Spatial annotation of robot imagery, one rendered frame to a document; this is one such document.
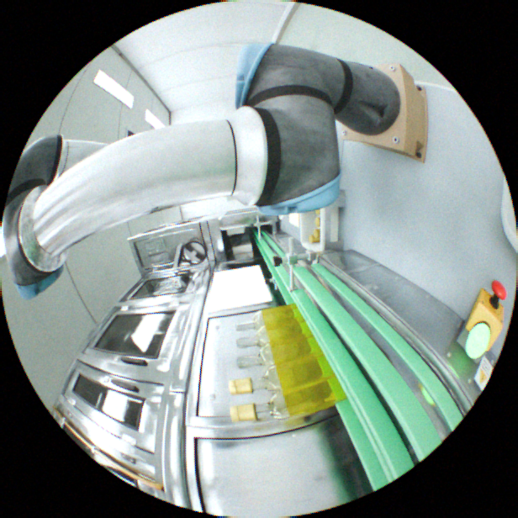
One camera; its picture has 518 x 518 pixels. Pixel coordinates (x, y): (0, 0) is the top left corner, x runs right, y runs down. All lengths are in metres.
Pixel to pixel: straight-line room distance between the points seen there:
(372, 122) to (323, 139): 0.14
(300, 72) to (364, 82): 0.10
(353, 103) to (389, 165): 0.19
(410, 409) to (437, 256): 0.26
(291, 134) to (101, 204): 0.17
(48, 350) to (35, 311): 0.30
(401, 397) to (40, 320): 1.80
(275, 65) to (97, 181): 0.21
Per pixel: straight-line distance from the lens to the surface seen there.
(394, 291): 0.33
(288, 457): 0.48
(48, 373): 1.75
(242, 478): 0.50
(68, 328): 1.80
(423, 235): 0.37
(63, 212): 0.18
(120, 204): 0.15
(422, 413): 0.24
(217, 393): 0.50
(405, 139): 0.30
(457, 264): 0.35
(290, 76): 0.21
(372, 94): 0.28
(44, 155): 0.34
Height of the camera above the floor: 1.09
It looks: 5 degrees down
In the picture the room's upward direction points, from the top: 100 degrees counter-clockwise
